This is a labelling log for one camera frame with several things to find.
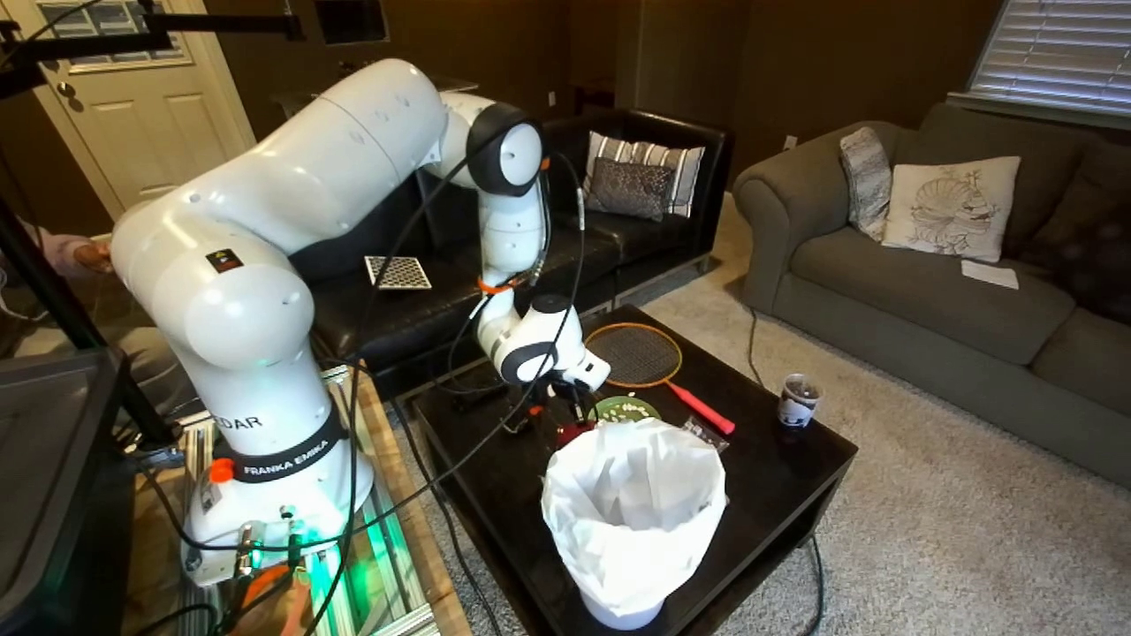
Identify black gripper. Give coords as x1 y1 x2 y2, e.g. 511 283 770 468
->
541 380 592 434

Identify green bowl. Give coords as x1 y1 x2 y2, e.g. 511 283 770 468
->
585 392 665 429

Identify white bin with bag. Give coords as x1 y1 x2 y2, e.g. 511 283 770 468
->
537 415 730 631

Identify black leather sofa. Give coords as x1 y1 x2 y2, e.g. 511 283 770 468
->
279 106 733 400

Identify black coffee table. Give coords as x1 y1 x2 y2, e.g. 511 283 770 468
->
396 300 862 636

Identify gray brown patterned pillow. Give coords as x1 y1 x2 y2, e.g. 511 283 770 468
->
584 154 682 221

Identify white striped pillow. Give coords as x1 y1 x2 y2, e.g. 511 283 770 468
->
580 127 709 221

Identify gray striped pillow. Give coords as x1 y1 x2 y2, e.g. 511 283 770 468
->
838 123 896 243

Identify gray fabric sofa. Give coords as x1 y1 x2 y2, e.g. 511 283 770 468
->
730 97 1131 492

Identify white printed pillow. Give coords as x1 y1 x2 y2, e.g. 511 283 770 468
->
879 152 1023 266

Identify white paper sheet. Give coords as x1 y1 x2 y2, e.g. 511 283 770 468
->
957 253 1023 292

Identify white panel door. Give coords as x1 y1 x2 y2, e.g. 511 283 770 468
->
0 0 257 234

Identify seated person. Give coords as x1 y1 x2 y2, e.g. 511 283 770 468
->
28 221 121 283

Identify dark gray equipment case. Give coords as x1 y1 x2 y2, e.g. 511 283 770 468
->
0 348 135 636

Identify dark dotted pillow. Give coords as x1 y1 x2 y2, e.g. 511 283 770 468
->
1023 174 1131 323

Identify window blinds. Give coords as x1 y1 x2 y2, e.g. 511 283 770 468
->
964 0 1131 120

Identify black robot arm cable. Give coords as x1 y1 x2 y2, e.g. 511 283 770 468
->
137 144 592 614

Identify badminton racket red handle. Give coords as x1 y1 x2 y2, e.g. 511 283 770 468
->
584 318 743 438

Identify wooden robot mount table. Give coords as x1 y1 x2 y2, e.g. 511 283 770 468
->
115 361 477 636

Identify black table cable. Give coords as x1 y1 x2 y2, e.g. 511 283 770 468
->
795 531 829 636

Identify dark wall frame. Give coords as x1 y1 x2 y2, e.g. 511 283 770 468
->
314 0 391 49

